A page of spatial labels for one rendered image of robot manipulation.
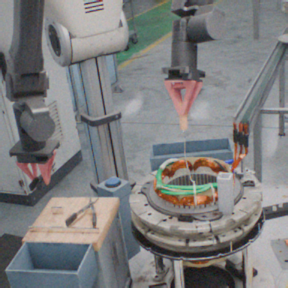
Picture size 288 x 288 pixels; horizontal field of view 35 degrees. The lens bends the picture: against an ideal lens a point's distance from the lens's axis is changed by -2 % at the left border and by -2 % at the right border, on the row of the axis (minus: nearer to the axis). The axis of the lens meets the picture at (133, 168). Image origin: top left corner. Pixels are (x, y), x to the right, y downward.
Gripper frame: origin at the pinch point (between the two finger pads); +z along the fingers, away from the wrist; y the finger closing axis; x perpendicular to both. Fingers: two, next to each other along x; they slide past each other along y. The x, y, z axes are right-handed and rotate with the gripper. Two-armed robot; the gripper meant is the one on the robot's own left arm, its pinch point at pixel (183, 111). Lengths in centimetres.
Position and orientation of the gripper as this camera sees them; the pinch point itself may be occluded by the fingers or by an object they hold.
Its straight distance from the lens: 101.8
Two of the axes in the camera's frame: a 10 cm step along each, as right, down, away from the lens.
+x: -8.6, -0.6, 5.0
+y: 5.1, -0.7, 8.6
